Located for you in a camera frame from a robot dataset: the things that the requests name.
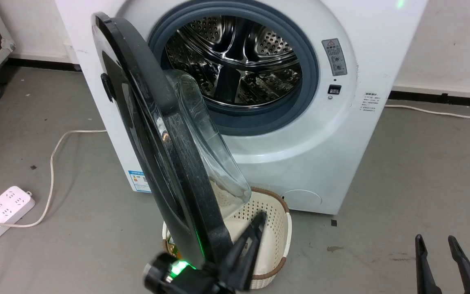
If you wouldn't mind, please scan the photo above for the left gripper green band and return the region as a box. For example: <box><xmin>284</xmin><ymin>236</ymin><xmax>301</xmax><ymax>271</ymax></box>
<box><xmin>143</xmin><ymin>212</ymin><xmax>268</xmax><ymax>294</ymax></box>

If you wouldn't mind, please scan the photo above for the black round washer door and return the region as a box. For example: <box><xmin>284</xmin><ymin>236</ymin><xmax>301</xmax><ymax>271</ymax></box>
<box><xmin>91</xmin><ymin>11</ymin><xmax>253</xmax><ymax>270</ymax></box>

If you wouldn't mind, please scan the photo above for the white front-load washing machine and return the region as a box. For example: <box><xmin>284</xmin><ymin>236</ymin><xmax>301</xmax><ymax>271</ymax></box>
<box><xmin>54</xmin><ymin>0</ymin><xmax>428</xmax><ymax>216</ymax></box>

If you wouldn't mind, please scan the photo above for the grey rubber door gasket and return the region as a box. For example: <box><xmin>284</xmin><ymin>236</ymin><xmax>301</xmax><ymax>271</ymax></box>
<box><xmin>148</xmin><ymin>0</ymin><xmax>319</xmax><ymax>136</ymax></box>

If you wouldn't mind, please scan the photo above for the white woven laundry basket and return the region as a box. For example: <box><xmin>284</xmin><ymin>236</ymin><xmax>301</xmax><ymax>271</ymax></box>
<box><xmin>162</xmin><ymin>187</ymin><xmax>293</xmax><ymax>290</ymax></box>

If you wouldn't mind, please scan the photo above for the round white filter cover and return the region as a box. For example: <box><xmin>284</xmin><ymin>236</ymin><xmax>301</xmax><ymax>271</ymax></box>
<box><xmin>281</xmin><ymin>189</ymin><xmax>322</xmax><ymax>212</ymax></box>

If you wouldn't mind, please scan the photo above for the blue energy label sticker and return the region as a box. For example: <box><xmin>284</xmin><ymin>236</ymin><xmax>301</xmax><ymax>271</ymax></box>
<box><xmin>128</xmin><ymin>170</ymin><xmax>152</xmax><ymax>193</ymax></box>

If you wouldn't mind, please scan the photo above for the steel washer drum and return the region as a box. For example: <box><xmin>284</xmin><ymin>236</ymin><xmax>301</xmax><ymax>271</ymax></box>
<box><xmin>164</xmin><ymin>16</ymin><xmax>303</xmax><ymax>107</ymax></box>

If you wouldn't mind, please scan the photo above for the grey warning label sticker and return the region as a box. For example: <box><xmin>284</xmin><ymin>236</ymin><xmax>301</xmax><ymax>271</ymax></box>
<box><xmin>321</xmin><ymin>38</ymin><xmax>348</xmax><ymax>77</ymax></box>

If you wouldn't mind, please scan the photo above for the white floor cable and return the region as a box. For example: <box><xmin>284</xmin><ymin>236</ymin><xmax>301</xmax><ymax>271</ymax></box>
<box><xmin>385</xmin><ymin>105</ymin><xmax>470</xmax><ymax>119</ymax></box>

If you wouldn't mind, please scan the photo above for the white power strip cable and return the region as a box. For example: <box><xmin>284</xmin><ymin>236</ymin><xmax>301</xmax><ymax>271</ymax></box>
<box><xmin>0</xmin><ymin>130</ymin><xmax>108</xmax><ymax>228</ymax></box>

